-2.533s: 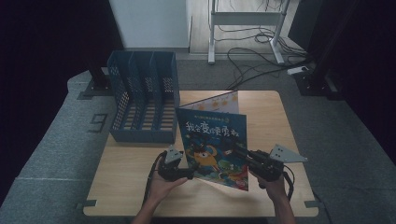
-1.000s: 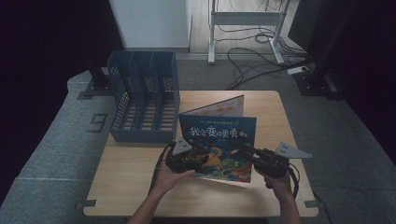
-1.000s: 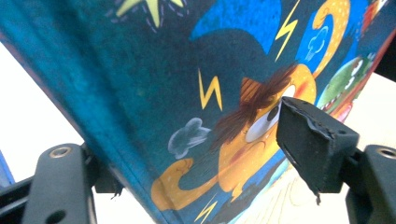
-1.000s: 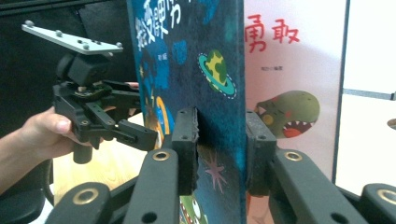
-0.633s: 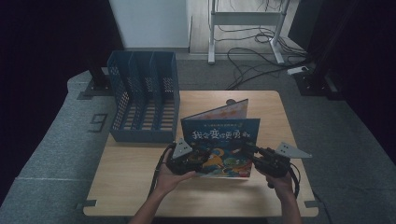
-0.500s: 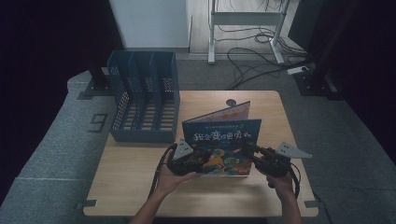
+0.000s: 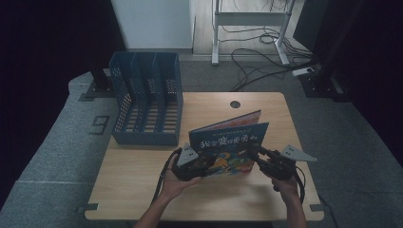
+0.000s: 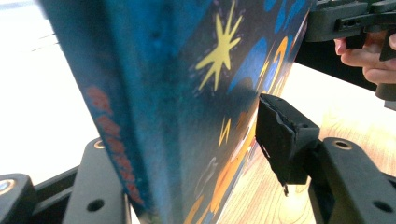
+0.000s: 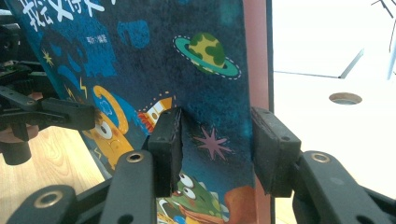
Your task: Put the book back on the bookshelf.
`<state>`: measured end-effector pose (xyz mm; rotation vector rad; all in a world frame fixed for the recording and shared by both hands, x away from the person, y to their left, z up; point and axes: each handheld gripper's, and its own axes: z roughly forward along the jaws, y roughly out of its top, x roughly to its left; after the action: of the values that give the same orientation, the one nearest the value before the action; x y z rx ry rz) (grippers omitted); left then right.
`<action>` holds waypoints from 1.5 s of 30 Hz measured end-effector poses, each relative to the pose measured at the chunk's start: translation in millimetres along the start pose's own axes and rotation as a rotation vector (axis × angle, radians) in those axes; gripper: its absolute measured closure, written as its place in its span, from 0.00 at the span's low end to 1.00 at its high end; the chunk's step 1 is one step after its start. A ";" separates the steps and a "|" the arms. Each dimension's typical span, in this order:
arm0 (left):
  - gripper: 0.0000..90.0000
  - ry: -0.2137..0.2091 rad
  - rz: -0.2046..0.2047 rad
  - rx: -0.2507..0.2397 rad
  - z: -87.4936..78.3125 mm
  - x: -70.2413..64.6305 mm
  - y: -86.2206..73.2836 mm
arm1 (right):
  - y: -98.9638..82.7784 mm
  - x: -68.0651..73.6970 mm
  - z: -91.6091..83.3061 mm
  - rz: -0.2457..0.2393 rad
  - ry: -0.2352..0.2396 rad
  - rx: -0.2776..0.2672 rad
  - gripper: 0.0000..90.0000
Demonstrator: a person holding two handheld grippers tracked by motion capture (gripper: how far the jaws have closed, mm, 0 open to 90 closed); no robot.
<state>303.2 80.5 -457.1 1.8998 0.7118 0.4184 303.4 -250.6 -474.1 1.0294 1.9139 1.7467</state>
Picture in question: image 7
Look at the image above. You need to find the person's left hand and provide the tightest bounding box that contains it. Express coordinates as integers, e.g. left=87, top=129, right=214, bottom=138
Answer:
left=162, top=156, right=202, bottom=200

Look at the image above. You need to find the white panel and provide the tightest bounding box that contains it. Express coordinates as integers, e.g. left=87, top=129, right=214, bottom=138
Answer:
left=110, top=0, right=195, bottom=51

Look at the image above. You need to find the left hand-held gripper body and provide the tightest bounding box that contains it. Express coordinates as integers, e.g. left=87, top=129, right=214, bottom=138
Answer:
left=171, top=142, right=208, bottom=182

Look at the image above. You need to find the person's right hand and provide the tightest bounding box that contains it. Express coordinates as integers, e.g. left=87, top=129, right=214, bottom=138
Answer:
left=271, top=177, right=300, bottom=202

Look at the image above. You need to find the blue picture book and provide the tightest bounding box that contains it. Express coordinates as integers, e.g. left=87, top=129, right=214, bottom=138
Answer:
left=188, top=109, right=270, bottom=177

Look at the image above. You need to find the dark curtain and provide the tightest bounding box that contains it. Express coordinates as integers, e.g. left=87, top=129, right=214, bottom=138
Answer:
left=317, top=0, right=403, bottom=160

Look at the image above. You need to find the white power strip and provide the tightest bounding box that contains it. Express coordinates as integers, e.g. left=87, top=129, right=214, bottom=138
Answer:
left=292, top=66, right=315, bottom=77

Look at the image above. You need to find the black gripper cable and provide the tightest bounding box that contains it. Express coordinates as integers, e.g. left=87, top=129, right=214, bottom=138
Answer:
left=294, top=165, right=339, bottom=228
left=151, top=147, right=183, bottom=205

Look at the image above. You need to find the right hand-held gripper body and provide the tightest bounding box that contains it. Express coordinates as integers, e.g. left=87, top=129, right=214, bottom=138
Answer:
left=262, top=144, right=317, bottom=181

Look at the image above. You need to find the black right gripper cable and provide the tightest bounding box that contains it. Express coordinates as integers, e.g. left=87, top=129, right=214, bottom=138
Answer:
left=294, top=165, right=339, bottom=228

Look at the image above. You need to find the white metal desk frame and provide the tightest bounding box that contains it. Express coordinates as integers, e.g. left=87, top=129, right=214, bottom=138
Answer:
left=211, top=0, right=296, bottom=67

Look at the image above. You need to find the blue perforated file rack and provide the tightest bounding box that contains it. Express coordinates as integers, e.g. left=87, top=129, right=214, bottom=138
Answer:
left=108, top=51, right=184, bottom=147

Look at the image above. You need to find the black floor cables bundle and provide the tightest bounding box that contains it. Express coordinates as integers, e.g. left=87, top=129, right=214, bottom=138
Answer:
left=218, top=25, right=317, bottom=93

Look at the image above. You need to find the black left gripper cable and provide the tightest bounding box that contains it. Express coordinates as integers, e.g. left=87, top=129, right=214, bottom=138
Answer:
left=151, top=147, right=183, bottom=205

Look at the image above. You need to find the black metal stand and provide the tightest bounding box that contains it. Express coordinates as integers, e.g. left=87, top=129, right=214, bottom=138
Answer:
left=298, top=0, right=365, bottom=99
left=84, top=67, right=117, bottom=99

